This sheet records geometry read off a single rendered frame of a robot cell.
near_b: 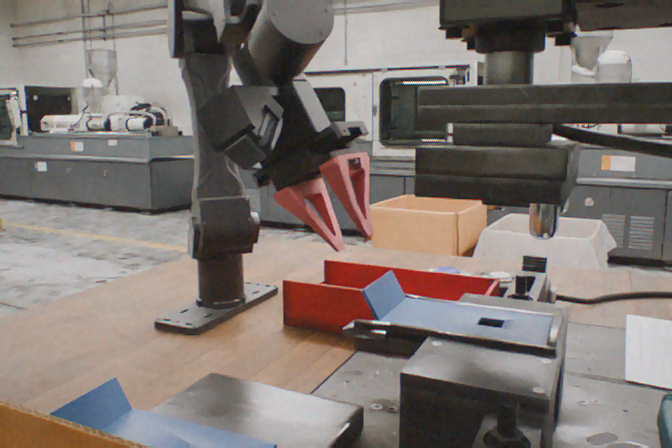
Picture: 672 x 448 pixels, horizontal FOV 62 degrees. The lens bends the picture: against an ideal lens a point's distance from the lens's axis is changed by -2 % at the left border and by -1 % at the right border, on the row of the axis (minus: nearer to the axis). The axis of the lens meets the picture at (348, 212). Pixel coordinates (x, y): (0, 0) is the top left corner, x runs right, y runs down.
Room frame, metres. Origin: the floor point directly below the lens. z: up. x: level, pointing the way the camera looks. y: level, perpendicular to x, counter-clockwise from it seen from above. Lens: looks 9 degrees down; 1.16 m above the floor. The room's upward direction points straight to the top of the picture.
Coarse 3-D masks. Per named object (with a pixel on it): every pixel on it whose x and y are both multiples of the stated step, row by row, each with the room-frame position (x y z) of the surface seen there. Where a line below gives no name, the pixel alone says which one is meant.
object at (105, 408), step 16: (112, 384) 0.42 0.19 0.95; (80, 400) 0.40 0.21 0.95; (96, 400) 0.41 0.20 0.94; (112, 400) 0.42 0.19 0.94; (64, 416) 0.38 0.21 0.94; (80, 416) 0.39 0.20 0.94; (96, 416) 0.40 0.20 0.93; (112, 416) 0.41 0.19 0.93; (128, 416) 0.41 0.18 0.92; (144, 416) 0.41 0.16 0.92; (160, 416) 0.41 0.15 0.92; (112, 432) 0.39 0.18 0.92; (128, 432) 0.39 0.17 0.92; (144, 432) 0.39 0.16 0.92; (160, 432) 0.39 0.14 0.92; (176, 432) 0.39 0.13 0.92; (192, 432) 0.39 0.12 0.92; (208, 432) 0.39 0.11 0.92; (224, 432) 0.39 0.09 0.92
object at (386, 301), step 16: (368, 288) 0.47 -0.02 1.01; (384, 288) 0.50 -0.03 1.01; (400, 288) 0.52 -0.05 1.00; (368, 304) 0.46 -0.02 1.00; (384, 304) 0.48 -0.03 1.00; (400, 304) 0.50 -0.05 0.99; (416, 304) 0.50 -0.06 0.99; (432, 304) 0.50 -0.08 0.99; (448, 304) 0.50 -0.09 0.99; (384, 320) 0.46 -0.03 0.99; (400, 320) 0.46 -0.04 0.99; (416, 320) 0.46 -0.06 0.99; (432, 320) 0.46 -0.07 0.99; (448, 320) 0.46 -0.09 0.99; (464, 320) 0.46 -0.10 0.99; (480, 320) 0.47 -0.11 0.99; (496, 320) 0.46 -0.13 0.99; (512, 320) 0.46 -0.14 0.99; (528, 320) 0.46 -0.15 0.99; (544, 320) 0.46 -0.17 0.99; (496, 336) 0.42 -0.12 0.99; (512, 336) 0.42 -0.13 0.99; (528, 336) 0.42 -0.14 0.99; (544, 336) 0.42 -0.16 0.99
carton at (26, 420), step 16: (0, 400) 0.35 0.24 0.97; (0, 416) 0.35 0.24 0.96; (16, 416) 0.34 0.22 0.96; (32, 416) 0.33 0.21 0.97; (48, 416) 0.33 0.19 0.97; (0, 432) 0.35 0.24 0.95; (16, 432) 0.34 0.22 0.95; (32, 432) 0.33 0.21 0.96; (48, 432) 0.33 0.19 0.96; (64, 432) 0.32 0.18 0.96; (80, 432) 0.32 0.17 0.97; (96, 432) 0.31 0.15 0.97
